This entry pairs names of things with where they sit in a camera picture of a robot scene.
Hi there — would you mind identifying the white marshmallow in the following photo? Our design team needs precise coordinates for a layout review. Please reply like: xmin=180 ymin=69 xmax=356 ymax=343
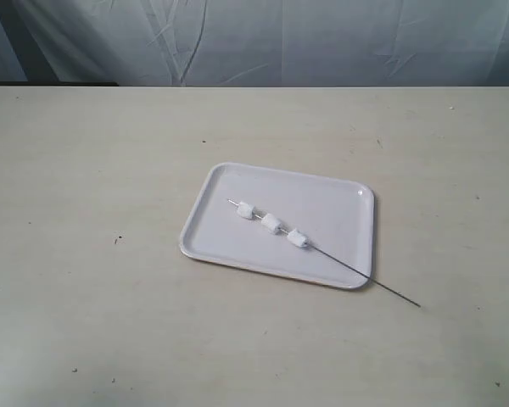
xmin=237 ymin=201 xmax=255 ymax=220
xmin=287 ymin=229 xmax=310 ymax=248
xmin=260 ymin=213 xmax=282 ymax=234

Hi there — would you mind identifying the thin metal skewer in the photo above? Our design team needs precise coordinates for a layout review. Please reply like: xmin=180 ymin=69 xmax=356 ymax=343
xmin=227 ymin=198 xmax=422 ymax=309

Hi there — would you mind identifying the white rectangular plastic tray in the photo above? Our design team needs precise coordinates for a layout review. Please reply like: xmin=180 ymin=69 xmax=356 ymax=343
xmin=179 ymin=163 xmax=375 ymax=290

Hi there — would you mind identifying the white wrinkled backdrop cloth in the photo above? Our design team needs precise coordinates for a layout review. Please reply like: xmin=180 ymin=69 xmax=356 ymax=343
xmin=0 ymin=1 xmax=509 ymax=87

